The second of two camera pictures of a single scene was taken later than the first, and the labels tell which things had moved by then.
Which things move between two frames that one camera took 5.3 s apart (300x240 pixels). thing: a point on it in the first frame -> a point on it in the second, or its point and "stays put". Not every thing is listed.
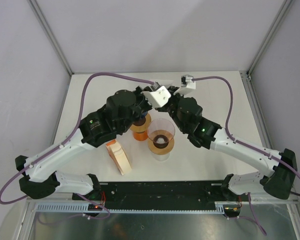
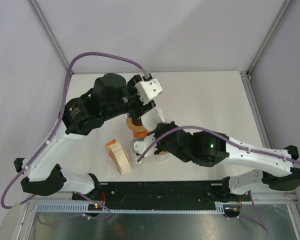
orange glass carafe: [140, 136] stays put
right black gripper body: [172, 106] -> [185, 157]
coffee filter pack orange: [119, 157] stays put
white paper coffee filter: [165, 82] -> [152, 118]
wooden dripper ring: [143, 127] stays put
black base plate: [157, 195] stays put
